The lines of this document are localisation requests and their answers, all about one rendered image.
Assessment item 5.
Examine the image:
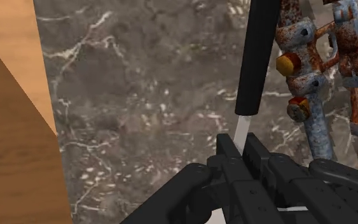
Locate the black-handled knife with white blade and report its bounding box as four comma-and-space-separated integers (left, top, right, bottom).
205, 0, 308, 224

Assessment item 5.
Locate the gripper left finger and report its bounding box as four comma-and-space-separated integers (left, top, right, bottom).
120, 133, 286, 224

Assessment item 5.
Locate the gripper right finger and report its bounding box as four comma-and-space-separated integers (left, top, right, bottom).
242, 132, 358, 224

